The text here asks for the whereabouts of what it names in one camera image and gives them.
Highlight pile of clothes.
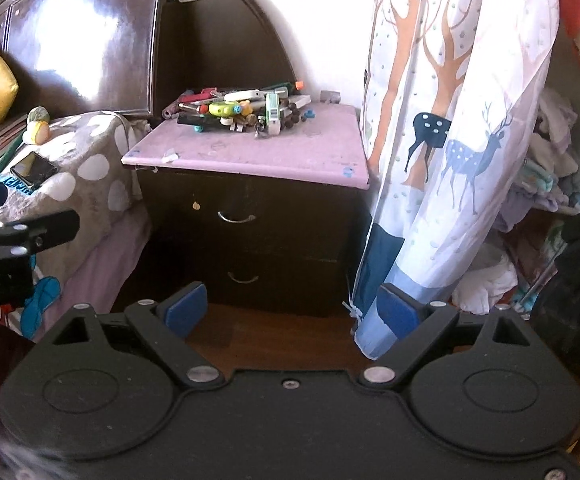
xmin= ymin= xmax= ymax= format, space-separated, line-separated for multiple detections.
xmin=452 ymin=0 xmax=580 ymax=315

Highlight grey spotted blanket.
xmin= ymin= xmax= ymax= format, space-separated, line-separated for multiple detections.
xmin=0 ymin=110 xmax=151 ymax=340

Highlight black smartphone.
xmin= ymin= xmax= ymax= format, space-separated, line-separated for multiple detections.
xmin=10 ymin=152 xmax=59 ymax=190

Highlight white paper scrap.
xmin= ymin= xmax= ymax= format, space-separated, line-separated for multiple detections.
xmin=161 ymin=150 xmax=179 ymax=164

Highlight drawer metal handle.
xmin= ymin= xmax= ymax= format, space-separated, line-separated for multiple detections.
xmin=227 ymin=271 xmax=260 ymax=285
xmin=216 ymin=210 xmax=258 ymax=226

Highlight green white box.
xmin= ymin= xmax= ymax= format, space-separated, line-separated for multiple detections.
xmin=265 ymin=92 xmax=281 ymax=136

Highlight orange tipped green marker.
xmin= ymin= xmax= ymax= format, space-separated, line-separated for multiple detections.
xmin=261 ymin=80 xmax=304 ymax=94

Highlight red lighter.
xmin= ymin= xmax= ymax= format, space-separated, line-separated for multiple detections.
xmin=178 ymin=89 xmax=216 ymax=104

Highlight brown bead bracelet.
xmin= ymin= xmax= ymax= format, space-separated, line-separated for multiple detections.
xmin=280 ymin=101 xmax=303 ymax=130

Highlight white flat case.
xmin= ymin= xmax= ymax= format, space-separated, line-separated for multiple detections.
xmin=223 ymin=89 xmax=265 ymax=102

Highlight green yellow toy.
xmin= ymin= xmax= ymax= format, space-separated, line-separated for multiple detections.
xmin=208 ymin=101 xmax=241 ymax=118

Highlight dark wooden headboard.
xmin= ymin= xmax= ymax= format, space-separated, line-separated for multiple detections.
xmin=0 ymin=0 xmax=296 ymax=118

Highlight black flat bar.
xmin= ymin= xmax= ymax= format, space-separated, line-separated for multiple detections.
xmin=177 ymin=113 xmax=222 ymax=129

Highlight deer print wardrobe cover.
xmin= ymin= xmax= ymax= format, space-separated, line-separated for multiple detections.
xmin=350 ymin=0 xmax=559 ymax=359

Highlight dark wooden nightstand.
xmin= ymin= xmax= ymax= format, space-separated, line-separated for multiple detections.
xmin=137 ymin=167 xmax=367 ymax=316

